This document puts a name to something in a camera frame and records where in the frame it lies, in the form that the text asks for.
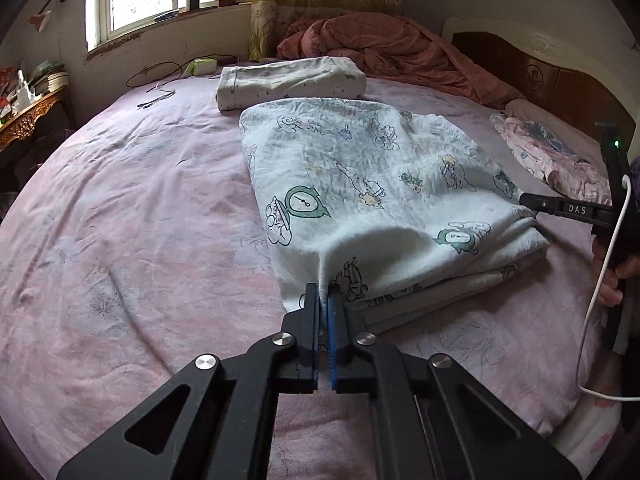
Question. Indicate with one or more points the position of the green white tissue pack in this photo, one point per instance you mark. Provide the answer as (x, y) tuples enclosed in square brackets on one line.
[(205, 66)]

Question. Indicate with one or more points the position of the blue cloth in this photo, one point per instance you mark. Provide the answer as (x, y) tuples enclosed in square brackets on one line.
[(550, 140)]

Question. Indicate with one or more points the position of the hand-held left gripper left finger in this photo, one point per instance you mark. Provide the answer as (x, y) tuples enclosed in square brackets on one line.
[(307, 350)]

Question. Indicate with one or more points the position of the brown box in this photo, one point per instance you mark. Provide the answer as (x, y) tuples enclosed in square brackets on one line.
[(227, 2)]

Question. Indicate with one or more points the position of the dark flat book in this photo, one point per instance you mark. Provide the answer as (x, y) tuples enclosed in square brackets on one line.
[(167, 15)]

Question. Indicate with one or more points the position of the red box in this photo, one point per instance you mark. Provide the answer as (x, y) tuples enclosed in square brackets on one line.
[(5, 80)]

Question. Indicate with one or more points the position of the pink printed blanket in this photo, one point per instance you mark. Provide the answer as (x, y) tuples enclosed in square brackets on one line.
[(595, 430)]

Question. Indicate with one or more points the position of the pink quilt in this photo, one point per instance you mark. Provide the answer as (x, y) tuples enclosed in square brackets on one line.
[(400, 50)]

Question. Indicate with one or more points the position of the white cartoon print pants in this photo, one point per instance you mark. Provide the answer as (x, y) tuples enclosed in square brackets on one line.
[(375, 185)]

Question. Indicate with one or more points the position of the pink wall lamp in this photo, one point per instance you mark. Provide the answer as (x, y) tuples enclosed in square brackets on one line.
[(40, 20)]

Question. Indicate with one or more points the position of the beige dotted folded pants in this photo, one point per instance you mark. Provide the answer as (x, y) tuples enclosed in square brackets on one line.
[(290, 80)]

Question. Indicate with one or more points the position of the white spray bottle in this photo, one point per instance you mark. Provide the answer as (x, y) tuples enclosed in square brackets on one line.
[(23, 95)]

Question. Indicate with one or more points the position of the carved wooden desk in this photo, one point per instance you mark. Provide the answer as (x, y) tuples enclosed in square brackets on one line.
[(30, 115)]

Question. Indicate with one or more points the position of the stack of books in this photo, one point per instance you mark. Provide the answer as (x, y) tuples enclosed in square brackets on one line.
[(50, 80)]

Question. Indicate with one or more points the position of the wooden headboard with white frame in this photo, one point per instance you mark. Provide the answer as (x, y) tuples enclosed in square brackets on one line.
[(550, 75)]

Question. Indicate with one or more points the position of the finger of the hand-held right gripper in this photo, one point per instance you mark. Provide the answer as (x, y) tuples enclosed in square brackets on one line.
[(570, 207)]

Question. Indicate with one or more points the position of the person's right hand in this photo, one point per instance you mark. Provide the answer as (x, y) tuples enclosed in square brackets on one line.
[(605, 285)]

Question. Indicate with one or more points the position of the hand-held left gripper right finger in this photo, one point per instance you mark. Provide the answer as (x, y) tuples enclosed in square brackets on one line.
[(337, 360)]

